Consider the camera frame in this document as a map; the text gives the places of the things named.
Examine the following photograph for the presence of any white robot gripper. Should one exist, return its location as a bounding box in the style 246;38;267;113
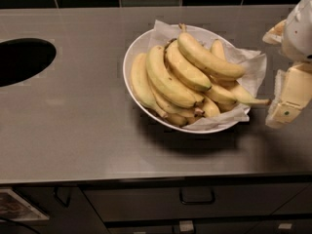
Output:
262;0;312;129

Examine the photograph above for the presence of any right banana with stem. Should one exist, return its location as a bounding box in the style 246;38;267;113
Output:
214;77;271;106

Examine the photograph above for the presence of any small back yellow banana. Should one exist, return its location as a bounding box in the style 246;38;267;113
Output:
211;39;226;60

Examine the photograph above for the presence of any white oval bowl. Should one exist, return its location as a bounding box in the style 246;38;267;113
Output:
123;20;251;134

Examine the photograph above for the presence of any white paper liner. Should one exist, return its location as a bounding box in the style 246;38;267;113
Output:
148;20;267;134

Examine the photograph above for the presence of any lower grey drawer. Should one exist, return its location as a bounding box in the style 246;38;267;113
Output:
108;219;312;234

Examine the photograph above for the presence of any grey drawer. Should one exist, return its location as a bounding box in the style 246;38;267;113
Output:
108;219;312;234
85;183;304;222

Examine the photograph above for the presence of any grey drawer front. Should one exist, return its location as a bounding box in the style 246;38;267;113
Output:
85;183;304;222

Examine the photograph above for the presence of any left cabinet door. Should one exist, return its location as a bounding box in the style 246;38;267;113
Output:
16;186;107;234

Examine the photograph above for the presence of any round black sink hole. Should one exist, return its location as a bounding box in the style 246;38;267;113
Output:
0;38;57;87

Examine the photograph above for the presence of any black drawer handle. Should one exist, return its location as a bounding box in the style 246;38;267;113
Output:
179;187;215;206

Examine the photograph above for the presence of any black left cabinet handle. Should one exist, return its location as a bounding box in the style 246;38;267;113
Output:
53;186;71;208

